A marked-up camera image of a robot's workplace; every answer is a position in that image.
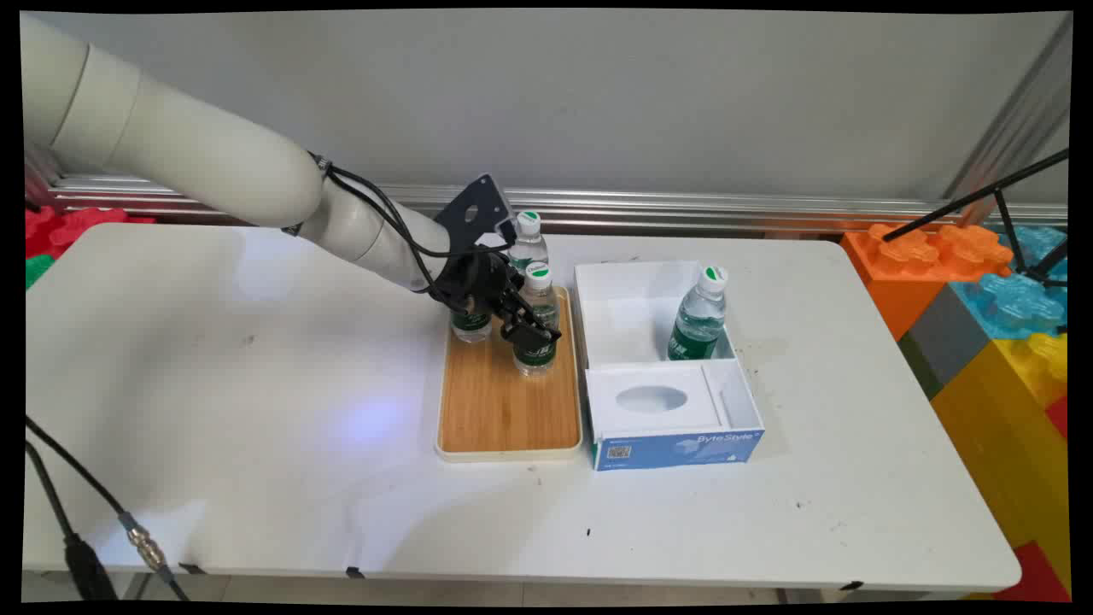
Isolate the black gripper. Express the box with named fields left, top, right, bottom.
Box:
left=438, top=249, right=563, bottom=349

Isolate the water bottle green label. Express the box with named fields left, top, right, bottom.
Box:
left=450, top=307, right=494, bottom=344
left=511, top=262, right=563, bottom=378
left=509, top=211, right=550, bottom=275
left=667, top=266, right=729, bottom=361

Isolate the bamboo tray white rim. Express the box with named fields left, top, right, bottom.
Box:
left=435, top=284, right=585, bottom=465

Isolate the white box blue front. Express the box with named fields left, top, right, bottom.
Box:
left=573, top=260, right=767, bottom=472

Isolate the orange giant toy brick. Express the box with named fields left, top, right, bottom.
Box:
left=840, top=223, right=1015, bottom=342

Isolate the black tripod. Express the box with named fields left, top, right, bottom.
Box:
left=881, top=149, right=1071, bottom=289

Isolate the red toy bricks pile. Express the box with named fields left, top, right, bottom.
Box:
left=24, top=205, right=160, bottom=261

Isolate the light blue giant toy brick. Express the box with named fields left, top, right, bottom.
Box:
left=995, top=225, right=1069, bottom=278
left=949, top=272, right=1069, bottom=342

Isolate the yellow giant toy brick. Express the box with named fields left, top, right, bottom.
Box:
left=930, top=331, right=1072, bottom=592

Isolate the red giant toy brick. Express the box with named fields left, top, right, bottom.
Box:
left=991, top=540, right=1072, bottom=604

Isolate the black wrist camera mount plate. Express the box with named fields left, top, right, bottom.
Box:
left=433, top=174, right=518, bottom=254

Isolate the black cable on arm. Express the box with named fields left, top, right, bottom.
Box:
left=307, top=152, right=515, bottom=310

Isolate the aluminium wall rail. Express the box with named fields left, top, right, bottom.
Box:
left=47, top=174, right=1069, bottom=234

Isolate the black cable metal connector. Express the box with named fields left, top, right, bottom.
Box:
left=24, top=415, right=191, bottom=602

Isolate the aluminium frame post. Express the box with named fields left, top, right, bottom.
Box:
left=943, top=17, right=1073, bottom=206

